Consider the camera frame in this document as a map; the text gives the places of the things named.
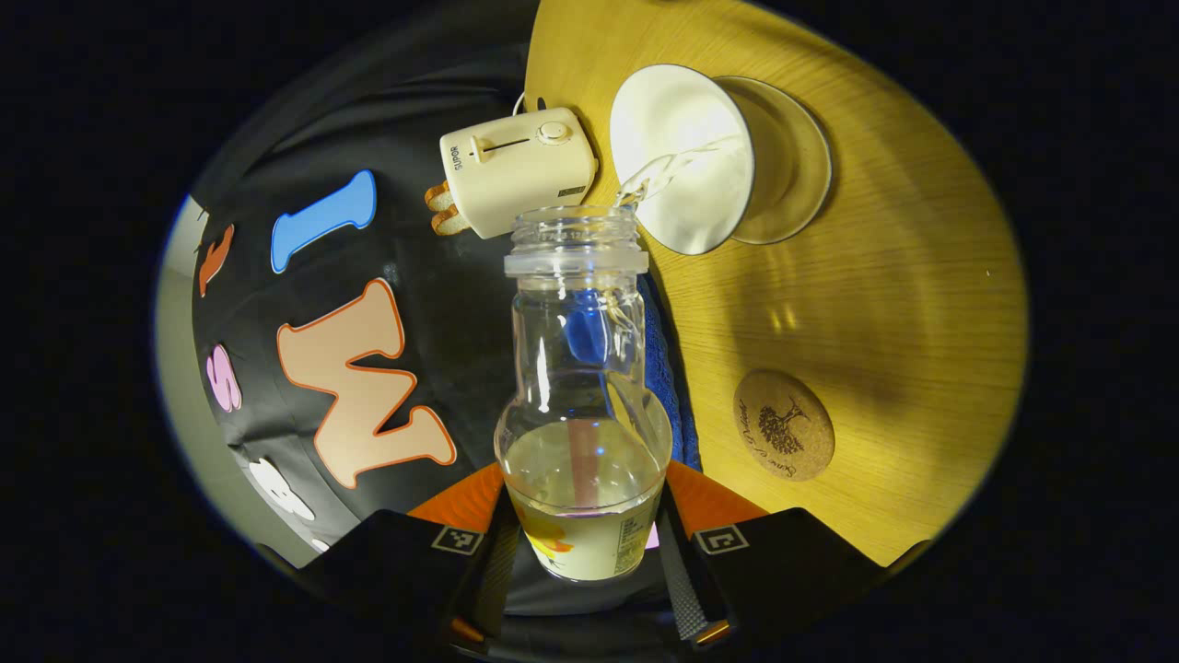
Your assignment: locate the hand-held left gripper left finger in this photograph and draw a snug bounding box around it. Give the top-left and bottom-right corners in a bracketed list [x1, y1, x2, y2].
[293, 460, 519, 650]

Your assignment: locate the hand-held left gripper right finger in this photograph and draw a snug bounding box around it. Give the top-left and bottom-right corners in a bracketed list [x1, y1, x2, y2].
[659, 460, 887, 647]

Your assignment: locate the round cork coaster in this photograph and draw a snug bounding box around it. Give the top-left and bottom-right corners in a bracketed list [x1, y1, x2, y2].
[733, 369, 835, 482]

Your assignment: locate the clear plastic water bottle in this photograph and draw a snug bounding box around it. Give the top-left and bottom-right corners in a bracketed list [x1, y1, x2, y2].
[495, 204, 673, 583]

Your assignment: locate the blue towel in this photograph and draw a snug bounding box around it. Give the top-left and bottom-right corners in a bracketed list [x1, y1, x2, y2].
[638, 272, 703, 472]

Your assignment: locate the black backdrop cloth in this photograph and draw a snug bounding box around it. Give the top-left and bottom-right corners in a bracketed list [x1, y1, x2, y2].
[189, 0, 701, 553]

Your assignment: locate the white saucer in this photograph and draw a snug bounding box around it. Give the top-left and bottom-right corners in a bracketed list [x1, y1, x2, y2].
[718, 76, 833, 246]

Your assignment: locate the cream toaster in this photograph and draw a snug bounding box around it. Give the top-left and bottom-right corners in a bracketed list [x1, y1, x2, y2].
[439, 108, 598, 238]

